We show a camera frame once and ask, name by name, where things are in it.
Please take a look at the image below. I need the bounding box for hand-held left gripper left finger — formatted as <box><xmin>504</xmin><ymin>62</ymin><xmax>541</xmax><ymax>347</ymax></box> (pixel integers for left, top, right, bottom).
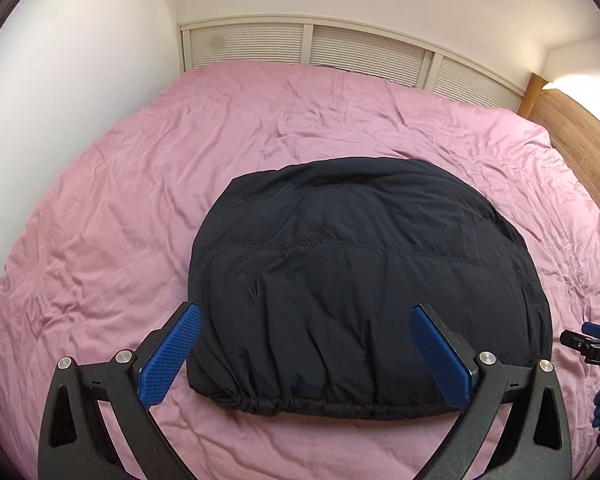
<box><xmin>37</xmin><ymin>301</ymin><xmax>203</xmax><ymax>480</ymax></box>

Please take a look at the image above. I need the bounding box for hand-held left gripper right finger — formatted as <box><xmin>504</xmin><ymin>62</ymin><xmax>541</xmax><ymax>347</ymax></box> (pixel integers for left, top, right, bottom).
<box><xmin>410</xmin><ymin>303</ymin><xmax>576</xmax><ymax>480</ymax></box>

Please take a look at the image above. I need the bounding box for black puffer coat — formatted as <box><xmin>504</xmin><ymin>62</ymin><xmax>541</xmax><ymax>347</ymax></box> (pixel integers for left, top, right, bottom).
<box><xmin>186</xmin><ymin>157</ymin><xmax>553</xmax><ymax>420</ymax></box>

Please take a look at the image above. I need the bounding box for pink bed duvet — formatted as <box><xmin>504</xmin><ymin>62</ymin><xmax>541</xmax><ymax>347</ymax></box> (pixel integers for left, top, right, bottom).
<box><xmin>0</xmin><ymin>57</ymin><xmax>600</xmax><ymax>480</ymax></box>

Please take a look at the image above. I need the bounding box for wooden headboard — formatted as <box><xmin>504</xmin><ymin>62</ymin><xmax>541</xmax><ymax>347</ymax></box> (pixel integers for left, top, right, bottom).
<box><xmin>517</xmin><ymin>72</ymin><xmax>600</xmax><ymax>241</ymax></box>

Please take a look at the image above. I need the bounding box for white louvered panel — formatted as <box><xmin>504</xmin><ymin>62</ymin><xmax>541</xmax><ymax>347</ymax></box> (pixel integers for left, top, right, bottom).
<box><xmin>177</xmin><ymin>15</ymin><xmax>526</xmax><ymax>113</ymax></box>

